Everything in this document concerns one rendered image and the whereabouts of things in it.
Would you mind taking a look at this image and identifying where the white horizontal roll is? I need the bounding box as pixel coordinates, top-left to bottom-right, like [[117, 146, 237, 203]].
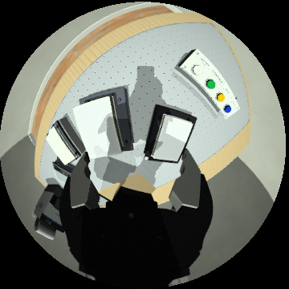
[[35, 219, 55, 240]]

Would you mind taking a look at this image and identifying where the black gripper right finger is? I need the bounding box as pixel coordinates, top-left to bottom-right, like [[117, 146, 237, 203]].
[[169, 149, 213, 251]]

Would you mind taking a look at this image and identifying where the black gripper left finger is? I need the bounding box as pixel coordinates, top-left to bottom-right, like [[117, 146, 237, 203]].
[[59, 152, 100, 248]]

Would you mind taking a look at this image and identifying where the grey button panel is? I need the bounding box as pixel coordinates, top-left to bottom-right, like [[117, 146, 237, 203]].
[[173, 49, 240, 119]]

